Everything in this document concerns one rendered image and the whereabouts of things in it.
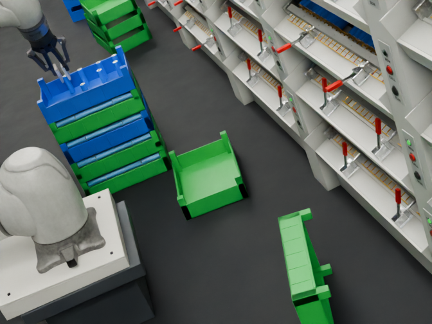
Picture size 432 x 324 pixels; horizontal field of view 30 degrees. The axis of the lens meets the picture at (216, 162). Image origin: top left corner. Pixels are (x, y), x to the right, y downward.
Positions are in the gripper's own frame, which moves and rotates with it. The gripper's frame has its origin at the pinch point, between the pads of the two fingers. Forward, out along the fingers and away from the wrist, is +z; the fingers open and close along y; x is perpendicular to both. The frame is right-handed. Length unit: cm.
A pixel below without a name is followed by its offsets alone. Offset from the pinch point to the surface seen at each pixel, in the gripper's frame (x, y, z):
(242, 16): -7, 61, 1
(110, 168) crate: -26.6, 2.1, 22.5
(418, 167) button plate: -114, 70, -56
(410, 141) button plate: -111, 70, -61
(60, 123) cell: -16.9, -5.7, 3.7
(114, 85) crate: -15.5, 15.0, -1.2
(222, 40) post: 1, 53, 17
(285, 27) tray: -54, 64, -39
